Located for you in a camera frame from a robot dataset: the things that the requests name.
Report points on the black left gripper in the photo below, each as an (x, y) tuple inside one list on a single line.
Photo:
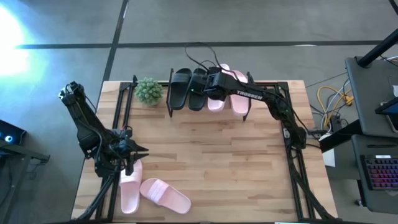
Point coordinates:
[(127, 146)]

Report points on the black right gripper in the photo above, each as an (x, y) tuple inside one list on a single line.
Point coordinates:
[(217, 84)]

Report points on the pink slide sandal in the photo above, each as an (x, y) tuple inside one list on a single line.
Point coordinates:
[(239, 105), (174, 202), (216, 105), (130, 199)]

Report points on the black slide sandal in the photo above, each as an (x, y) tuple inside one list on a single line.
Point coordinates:
[(180, 93), (196, 102)]

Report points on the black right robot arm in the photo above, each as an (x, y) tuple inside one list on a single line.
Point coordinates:
[(248, 93)]

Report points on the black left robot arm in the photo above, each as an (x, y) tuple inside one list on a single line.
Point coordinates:
[(84, 124)]

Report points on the green potted plant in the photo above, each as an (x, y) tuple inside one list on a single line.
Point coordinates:
[(149, 91)]

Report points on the black stand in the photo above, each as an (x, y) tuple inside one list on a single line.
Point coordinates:
[(21, 151)]

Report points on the black box with blue light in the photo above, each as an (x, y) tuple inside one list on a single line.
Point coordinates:
[(11, 132)]

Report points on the grey desk tray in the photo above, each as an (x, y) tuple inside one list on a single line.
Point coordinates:
[(367, 93)]

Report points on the grey keyboard tray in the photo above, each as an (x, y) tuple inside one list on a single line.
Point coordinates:
[(357, 146)]

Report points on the black slanted pole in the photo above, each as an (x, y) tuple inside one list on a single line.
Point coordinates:
[(376, 51)]

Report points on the black tablet device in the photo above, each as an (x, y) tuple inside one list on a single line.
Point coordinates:
[(390, 109)]

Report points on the backlit computer keyboard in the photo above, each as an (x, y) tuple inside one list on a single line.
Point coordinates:
[(382, 172)]

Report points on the wooden shelf with black frame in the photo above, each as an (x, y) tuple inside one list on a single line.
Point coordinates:
[(168, 104)]

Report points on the black aluminium table frame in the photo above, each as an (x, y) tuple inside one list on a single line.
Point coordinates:
[(282, 85)]

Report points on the black desk mount bar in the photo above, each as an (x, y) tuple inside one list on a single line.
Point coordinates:
[(339, 138)]

